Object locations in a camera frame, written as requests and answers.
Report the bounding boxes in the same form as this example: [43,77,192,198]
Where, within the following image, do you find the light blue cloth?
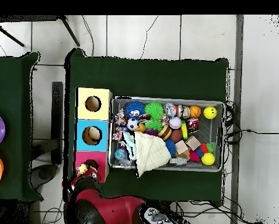
[121,131,138,162]

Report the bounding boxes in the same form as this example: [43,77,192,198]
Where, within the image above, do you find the cream white waffle cloth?
[133,131,172,179]

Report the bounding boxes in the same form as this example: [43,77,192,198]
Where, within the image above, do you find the yellow duck plush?
[75,163,92,176]

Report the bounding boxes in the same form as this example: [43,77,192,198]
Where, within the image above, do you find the wooden box with three holes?
[72,87,113,183]

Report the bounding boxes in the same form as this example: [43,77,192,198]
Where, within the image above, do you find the small soccer ball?
[126,118,140,131]

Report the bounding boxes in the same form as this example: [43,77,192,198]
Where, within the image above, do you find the blue spiky ball with eyes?
[124,101,145,120]

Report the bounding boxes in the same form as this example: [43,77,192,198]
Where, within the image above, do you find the large green spiky ball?
[144,101,165,120]

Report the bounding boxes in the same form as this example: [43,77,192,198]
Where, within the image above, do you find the toy hamburger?
[157,125,172,141]

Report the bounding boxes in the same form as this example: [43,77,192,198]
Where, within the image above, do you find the plain wooden cube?
[175,139,189,155]

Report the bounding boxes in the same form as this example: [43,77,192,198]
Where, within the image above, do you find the small orange basketball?
[189,105,202,119]

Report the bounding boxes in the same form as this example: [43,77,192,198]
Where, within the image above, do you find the multicoloured spiky caterpillar toy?
[189,142,215,163]

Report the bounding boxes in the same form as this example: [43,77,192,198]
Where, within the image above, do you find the yellow foam ball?
[203,106,218,120]

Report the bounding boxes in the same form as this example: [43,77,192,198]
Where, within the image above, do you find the black upright panel stand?
[30,81,64,190]

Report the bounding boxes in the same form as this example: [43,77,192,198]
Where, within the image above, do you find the black tripod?
[0,15,81,47]

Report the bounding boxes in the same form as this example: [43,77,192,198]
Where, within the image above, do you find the dark green side tablecloth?
[0,51,43,202]

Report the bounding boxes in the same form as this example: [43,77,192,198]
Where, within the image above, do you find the shallow wire mesh bin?
[107,96,226,173]

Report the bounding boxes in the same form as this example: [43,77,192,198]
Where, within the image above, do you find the thin black floor cable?
[140,15,159,60]

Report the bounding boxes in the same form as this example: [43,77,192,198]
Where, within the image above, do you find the black power cable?
[225,128,279,135]

